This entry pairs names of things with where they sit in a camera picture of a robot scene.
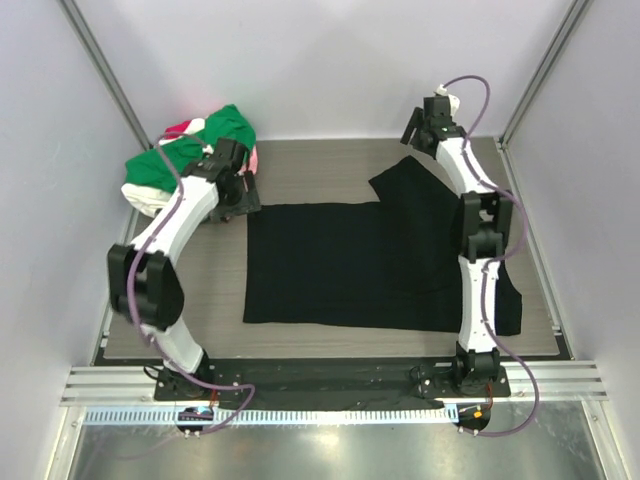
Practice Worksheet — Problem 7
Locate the pink t shirt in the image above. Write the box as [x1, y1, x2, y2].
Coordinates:
[242, 146, 259, 175]

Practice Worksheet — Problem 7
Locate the green t shirt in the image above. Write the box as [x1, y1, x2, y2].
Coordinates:
[125, 104, 257, 194]

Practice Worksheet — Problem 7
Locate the white t shirt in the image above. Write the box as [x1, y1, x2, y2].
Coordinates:
[121, 183, 172, 218]

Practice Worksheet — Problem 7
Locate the red t shirt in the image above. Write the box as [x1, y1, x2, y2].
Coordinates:
[163, 119, 200, 141]

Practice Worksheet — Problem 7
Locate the black t shirt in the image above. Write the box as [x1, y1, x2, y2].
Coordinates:
[242, 154, 525, 338]

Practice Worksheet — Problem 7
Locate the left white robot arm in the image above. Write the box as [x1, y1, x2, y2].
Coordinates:
[107, 138, 261, 399]

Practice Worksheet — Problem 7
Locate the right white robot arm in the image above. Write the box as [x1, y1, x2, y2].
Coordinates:
[401, 86, 513, 396]

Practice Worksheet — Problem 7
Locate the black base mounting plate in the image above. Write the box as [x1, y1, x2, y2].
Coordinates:
[152, 355, 512, 412]

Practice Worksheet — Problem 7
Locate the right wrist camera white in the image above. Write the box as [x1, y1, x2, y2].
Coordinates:
[434, 84, 460, 117]

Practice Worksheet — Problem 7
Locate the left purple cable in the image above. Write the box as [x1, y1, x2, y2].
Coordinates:
[127, 130, 259, 436]

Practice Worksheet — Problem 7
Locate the right aluminium corner post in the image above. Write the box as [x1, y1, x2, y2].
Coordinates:
[496, 0, 593, 150]

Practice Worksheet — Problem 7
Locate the aluminium corner post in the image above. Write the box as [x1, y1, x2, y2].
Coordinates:
[496, 0, 593, 150]
[57, 0, 152, 150]

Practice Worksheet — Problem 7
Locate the white slotted cable duct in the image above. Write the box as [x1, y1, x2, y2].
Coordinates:
[84, 405, 458, 427]

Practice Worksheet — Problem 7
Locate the aluminium frame rail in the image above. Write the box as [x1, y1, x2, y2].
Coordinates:
[60, 366, 155, 406]

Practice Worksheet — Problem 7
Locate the left aluminium corner post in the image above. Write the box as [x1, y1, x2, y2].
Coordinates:
[57, 0, 152, 150]

